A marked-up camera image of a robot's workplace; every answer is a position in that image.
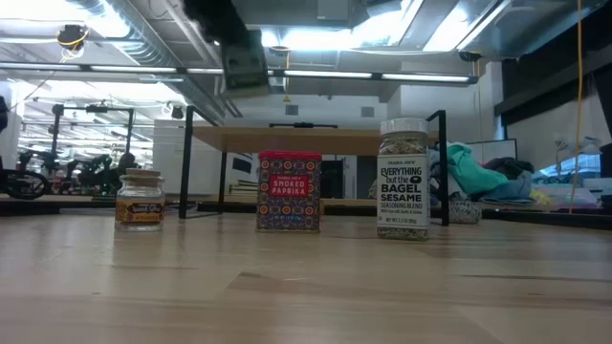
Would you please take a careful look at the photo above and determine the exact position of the small glass saffron jar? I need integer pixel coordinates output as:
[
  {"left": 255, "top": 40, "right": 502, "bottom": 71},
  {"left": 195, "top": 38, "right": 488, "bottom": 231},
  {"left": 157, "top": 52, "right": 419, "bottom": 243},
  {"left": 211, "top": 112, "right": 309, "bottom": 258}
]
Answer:
[{"left": 114, "top": 167, "right": 167, "bottom": 234}]

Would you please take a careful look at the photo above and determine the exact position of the patterned basket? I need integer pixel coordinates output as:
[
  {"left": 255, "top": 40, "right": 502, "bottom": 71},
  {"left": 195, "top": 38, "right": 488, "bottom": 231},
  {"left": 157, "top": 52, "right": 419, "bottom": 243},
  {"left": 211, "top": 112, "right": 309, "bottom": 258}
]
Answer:
[{"left": 448, "top": 199, "right": 485, "bottom": 226}]

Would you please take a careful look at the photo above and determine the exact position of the thin black bar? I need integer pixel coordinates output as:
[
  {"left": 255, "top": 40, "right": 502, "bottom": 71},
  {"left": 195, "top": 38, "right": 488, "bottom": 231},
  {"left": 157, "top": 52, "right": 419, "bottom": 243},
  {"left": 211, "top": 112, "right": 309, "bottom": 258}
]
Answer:
[{"left": 268, "top": 121, "right": 339, "bottom": 130}]

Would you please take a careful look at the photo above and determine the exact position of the white desk lamp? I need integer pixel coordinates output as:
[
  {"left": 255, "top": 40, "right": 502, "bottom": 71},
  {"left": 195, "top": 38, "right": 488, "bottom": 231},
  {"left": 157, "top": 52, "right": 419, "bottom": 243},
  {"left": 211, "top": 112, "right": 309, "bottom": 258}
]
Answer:
[{"left": 553, "top": 132, "right": 605, "bottom": 166}]

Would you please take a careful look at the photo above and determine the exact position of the yellow cable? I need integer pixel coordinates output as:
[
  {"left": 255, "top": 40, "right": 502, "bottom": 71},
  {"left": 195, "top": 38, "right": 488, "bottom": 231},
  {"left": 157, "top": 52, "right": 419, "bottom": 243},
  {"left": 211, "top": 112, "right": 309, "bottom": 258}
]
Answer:
[{"left": 567, "top": 0, "right": 586, "bottom": 215}]

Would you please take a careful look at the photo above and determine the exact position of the grey-blue clothes pile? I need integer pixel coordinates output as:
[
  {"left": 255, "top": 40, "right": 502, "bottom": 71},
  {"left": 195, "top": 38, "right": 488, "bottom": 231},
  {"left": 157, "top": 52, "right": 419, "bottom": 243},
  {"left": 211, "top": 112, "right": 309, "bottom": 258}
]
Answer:
[{"left": 477, "top": 156, "right": 536, "bottom": 206}]

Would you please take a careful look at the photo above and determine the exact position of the red smoked paprika tin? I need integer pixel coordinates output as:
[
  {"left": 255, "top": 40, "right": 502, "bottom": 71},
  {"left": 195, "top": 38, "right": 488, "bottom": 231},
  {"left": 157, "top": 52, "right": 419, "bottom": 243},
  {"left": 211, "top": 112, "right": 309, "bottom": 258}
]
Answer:
[{"left": 254, "top": 150, "right": 323, "bottom": 234}]

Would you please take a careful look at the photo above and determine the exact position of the black background rig frame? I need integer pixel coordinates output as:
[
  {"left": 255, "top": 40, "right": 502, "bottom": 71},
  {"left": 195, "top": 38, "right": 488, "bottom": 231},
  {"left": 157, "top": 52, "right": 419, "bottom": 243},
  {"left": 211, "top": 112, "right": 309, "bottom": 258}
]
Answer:
[{"left": 51, "top": 101, "right": 137, "bottom": 160}]

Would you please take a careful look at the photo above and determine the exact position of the overhead light bar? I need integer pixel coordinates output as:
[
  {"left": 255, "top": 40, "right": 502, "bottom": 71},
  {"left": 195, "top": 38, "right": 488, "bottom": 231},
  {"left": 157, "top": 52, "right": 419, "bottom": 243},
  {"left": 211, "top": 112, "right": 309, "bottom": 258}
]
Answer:
[{"left": 0, "top": 60, "right": 481, "bottom": 86}]

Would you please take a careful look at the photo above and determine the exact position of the teal cloth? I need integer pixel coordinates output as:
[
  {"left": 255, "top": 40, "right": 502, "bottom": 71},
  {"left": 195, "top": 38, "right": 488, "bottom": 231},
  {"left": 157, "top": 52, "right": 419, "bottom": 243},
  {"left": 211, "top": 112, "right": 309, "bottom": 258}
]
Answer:
[{"left": 446, "top": 142, "right": 510, "bottom": 196}]

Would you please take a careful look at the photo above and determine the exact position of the wooden shelf with black legs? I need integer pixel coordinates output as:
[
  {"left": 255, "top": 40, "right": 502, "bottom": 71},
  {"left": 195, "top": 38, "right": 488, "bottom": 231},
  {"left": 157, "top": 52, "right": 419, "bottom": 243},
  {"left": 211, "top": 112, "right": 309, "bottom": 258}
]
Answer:
[{"left": 178, "top": 105, "right": 451, "bottom": 227}]

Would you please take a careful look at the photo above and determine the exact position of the black overhead camera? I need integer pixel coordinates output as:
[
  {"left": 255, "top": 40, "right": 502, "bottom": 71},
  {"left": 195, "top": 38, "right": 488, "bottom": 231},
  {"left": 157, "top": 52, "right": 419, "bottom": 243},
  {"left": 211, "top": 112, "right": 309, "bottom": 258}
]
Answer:
[{"left": 55, "top": 23, "right": 92, "bottom": 63}]

